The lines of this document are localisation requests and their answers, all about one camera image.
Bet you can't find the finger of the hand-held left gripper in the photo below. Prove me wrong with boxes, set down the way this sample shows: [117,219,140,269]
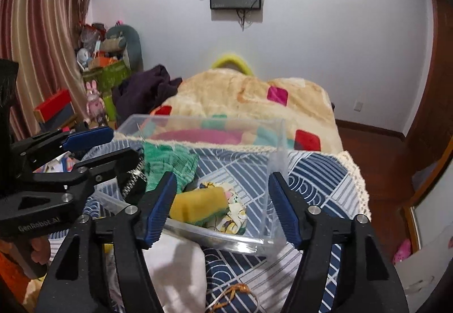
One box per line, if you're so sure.
[10,127,115,173]
[32,147,141,193]

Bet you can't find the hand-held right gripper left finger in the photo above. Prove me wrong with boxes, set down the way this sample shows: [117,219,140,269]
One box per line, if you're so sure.
[37,171,178,313]

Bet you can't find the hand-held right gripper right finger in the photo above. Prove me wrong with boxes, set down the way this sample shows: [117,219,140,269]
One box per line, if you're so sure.
[268,171,407,313]

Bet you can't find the yellow sponge cloth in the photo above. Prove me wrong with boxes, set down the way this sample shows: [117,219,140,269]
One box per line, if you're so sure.
[169,187,228,229]

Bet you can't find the green knitted cloth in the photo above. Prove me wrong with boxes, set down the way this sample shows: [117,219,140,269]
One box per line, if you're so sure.
[142,142,200,194]

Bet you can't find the clear plastic storage box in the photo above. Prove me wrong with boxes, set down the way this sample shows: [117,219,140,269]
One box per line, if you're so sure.
[93,114,288,258]

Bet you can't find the person's left hand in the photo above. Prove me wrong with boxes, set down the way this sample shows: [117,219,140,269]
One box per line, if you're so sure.
[30,238,51,266]

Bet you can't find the pink rabbit toy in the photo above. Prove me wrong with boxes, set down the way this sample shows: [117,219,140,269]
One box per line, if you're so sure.
[85,80,107,125]

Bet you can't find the red box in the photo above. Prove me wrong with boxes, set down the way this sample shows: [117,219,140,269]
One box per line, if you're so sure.
[33,88,77,130]

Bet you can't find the blue patterned bed cover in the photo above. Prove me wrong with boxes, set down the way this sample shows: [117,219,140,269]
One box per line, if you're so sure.
[48,141,371,313]

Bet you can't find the floral print cloth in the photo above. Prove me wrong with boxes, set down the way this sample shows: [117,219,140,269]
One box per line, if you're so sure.
[196,181,248,236]

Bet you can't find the green cardboard box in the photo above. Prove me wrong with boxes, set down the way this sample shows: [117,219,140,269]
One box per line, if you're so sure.
[81,60,132,123]

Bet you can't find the white cloth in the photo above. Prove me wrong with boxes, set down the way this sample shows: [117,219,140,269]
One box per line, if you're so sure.
[106,233,208,313]

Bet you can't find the dark purple garment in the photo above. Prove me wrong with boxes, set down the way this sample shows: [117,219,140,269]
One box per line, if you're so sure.
[112,65,183,120]

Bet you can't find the pile of small toys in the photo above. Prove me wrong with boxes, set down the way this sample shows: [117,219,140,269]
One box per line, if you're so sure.
[75,21,123,70]

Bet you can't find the grey plush toy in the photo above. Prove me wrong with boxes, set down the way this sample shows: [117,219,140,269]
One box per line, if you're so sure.
[105,24,144,74]

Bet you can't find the beige plush blanket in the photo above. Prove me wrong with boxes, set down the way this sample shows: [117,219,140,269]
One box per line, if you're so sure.
[117,70,345,155]

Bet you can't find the pink slipper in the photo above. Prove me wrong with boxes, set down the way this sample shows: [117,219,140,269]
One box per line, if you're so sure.
[392,239,413,266]

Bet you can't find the striped curtain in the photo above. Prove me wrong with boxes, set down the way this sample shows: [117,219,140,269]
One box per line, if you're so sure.
[0,0,107,144]

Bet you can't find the wooden framed mirror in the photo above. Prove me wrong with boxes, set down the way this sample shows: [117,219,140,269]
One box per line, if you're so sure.
[401,157,453,254]

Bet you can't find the white paper bag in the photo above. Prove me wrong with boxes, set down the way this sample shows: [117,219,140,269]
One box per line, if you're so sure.
[394,224,453,304]

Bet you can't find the wooden wardrobe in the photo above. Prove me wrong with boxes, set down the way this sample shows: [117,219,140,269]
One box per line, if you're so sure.
[383,0,453,174]

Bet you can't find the orange string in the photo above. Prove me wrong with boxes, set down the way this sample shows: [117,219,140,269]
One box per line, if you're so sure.
[208,282,253,313]

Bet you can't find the black hanging cable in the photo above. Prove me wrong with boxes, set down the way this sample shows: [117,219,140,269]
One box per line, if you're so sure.
[236,9,251,31]

